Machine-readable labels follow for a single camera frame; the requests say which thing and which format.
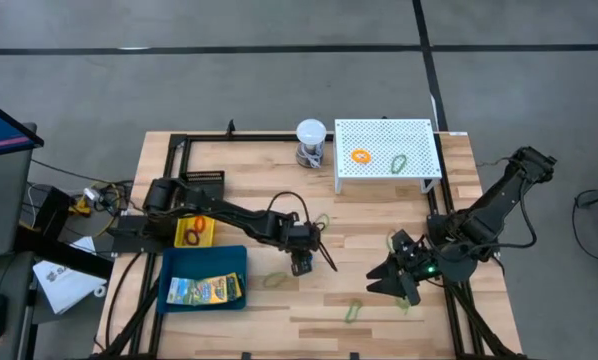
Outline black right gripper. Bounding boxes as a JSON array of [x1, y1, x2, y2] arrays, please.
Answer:
[[366, 230, 443, 306]]

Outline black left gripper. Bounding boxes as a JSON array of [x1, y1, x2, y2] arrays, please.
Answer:
[[278, 222, 339, 274]]

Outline yellow plastic basket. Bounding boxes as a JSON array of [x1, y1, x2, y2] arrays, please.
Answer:
[[173, 214, 217, 249]]

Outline teal plastic bin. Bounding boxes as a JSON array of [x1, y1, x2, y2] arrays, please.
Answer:
[[156, 244, 249, 315]]

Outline black mesh basket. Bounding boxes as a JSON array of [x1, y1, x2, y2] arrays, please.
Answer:
[[178, 169, 226, 201]]

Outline operator desk monitor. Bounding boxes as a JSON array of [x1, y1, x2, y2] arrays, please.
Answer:
[[0, 94, 45, 160]]

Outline white bulb table lamp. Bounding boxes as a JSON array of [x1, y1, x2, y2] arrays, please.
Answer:
[[295, 118, 328, 170]]

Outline white perforated metal shelf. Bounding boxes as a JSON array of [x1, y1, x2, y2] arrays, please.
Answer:
[[332, 118, 443, 195]]

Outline white paper sheet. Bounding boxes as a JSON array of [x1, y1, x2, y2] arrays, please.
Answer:
[[32, 237, 108, 315]]

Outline black equipment box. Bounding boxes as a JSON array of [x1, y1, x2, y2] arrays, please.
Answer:
[[28, 184, 73, 241]]

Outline grey cabinet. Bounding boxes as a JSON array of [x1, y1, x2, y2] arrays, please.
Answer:
[[0, 122, 38, 261]]

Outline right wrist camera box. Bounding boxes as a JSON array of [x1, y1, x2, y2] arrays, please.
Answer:
[[392, 228, 423, 254]]

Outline white lamp cable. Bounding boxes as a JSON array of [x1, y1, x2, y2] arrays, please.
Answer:
[[301, 148, 325, 170]]

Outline black aluminium table frame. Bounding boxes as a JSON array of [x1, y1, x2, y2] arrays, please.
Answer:
[[91, 130, 528, 360]]

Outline black floor cable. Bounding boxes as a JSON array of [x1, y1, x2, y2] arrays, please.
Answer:
[[571, 188, 598, 266]]

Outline yellow cable connector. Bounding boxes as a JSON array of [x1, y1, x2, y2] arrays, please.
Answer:
[[68, 182, 130, 236]]

